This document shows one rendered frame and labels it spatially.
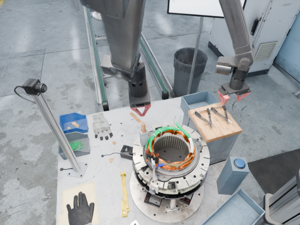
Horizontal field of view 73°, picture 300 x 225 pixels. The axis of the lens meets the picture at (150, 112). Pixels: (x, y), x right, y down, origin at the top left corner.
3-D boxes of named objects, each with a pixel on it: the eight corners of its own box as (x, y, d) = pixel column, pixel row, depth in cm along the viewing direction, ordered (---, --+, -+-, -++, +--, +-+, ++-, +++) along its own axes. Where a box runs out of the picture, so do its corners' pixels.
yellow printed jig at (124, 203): (119, 174, 112) (119, 171, 109) (126, 173, 112) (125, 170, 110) (122, 218, 97) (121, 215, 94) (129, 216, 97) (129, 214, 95)
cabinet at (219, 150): (182, 142, 126) (188, 113, 107) (209, 134, 130) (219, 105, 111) (196, 169, 114) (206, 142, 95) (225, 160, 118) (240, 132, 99)
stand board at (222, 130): (187, 113, 108) (188, 110, 106) (219, 105, 112) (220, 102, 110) (206, 143, 95) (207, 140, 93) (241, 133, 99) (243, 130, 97)
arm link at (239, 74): (250, 68, 78) (251, 60, 82) (231, 65, 80) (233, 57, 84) (245, 82, 83) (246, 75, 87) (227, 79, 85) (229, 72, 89)
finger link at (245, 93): (224, 98, 98) (229, 83, 91) (237, 95, 100) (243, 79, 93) (232, 107, 94) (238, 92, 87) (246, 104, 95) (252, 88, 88)
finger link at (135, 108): (133, 122, 70) (129, 103, 63) (131, 107, 75) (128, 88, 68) (152, 119, 70) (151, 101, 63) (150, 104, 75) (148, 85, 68)
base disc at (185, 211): (123, 160, 117) (122, 159, 116) (186, 144, 124) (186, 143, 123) (139, 234, 91) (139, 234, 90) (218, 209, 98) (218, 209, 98)
